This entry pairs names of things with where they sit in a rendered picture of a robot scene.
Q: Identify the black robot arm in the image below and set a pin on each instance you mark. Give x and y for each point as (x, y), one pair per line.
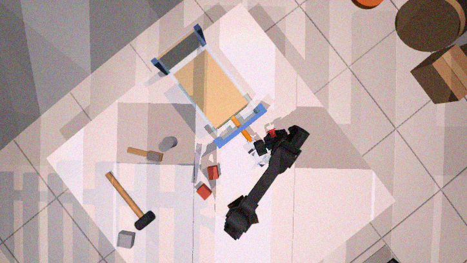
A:
(283, 156)

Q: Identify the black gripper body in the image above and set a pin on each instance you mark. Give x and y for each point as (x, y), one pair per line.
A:
(270, 143)

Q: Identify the wooden-handled mallet with black head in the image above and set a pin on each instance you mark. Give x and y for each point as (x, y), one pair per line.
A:
(144, 219)

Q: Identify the grey cylinder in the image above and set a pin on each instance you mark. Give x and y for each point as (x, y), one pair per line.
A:
(169, 142)

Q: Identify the orange-red cube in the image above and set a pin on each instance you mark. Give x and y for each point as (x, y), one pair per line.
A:
(213, 172)
(204, 191)

